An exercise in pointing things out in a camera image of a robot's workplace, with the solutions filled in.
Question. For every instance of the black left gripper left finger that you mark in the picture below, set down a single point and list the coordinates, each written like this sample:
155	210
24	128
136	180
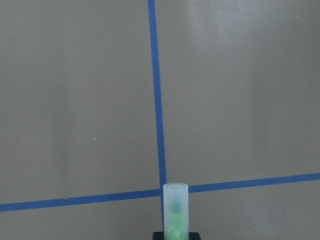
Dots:
159	235

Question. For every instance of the brown paper table mat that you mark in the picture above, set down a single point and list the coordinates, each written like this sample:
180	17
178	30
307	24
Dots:
102	102

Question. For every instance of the green highlighter pen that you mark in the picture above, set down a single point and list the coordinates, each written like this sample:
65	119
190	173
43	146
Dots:
176	211

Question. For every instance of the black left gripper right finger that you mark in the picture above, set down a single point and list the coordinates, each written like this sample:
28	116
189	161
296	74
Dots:
194	236

